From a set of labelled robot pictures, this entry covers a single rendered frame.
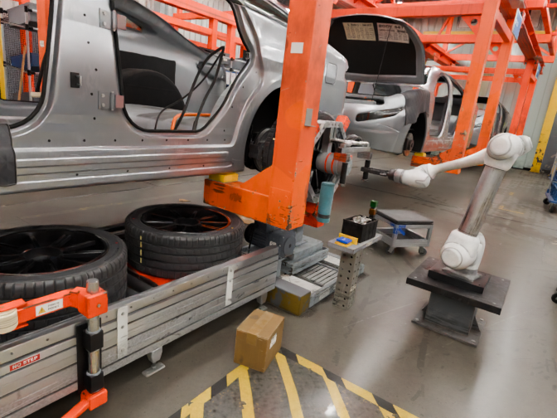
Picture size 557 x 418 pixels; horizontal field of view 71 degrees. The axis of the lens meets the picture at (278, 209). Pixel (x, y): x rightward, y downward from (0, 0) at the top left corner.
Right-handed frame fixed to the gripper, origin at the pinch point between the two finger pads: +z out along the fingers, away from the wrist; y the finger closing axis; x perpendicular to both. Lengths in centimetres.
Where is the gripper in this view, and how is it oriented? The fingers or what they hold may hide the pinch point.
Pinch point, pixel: (366, 169)
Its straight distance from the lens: 272.6
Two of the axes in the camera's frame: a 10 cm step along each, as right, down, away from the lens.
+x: 1.1, -9.6, -2.6
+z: -8.0, -2.4, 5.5
